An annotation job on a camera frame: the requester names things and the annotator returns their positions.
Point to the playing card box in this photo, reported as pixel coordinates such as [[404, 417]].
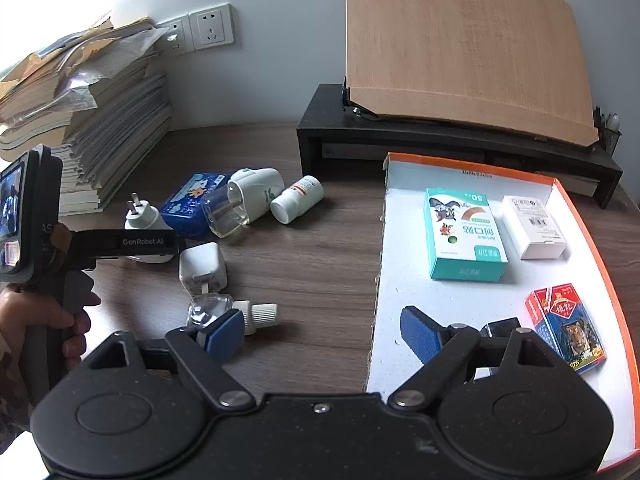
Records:
[[565, 320]]

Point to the black charger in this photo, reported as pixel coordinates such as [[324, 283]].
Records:
[[500, 327]]

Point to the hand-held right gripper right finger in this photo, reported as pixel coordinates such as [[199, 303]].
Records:
[[417, 330]]

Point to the teal bandage box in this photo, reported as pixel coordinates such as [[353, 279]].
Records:
[[465, 240]]

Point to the person's left hand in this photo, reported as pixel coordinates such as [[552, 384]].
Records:
[[35, 310]]

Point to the white charger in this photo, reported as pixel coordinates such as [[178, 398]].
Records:
[[200, 265]]

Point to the white pill bottle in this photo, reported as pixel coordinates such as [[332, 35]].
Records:
[[300, 195]]

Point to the white rectangular box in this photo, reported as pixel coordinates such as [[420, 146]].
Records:
[[532, 225]]

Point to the white heater with liquid bottle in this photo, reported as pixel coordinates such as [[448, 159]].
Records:
[[255, 185]]

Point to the clear repellent liquid bottle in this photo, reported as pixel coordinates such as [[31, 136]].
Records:
[[255, 312]]

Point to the orange and white cardboard box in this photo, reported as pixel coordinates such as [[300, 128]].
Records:
[[400, 260]]

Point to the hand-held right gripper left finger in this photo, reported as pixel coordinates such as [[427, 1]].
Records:
[[227, 332]]

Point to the wooden reading stand board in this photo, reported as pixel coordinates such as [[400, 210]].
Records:
[[460, 35]]

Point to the white wall socket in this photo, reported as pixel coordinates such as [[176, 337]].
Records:
[[177, 37], [212, 27]]

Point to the blue cartoon print box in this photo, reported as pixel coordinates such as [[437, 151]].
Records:
[[185, 205]]

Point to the stack of books and papers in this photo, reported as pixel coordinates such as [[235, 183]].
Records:
[[115, 125]]

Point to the white plug-in repellent heater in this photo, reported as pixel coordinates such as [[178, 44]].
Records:
[[145, 220]]

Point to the black mesh pen holder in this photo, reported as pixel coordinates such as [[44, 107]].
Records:
[[607, 140]]

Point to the black monitor riser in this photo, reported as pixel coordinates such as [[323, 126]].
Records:
[[320, 125]]

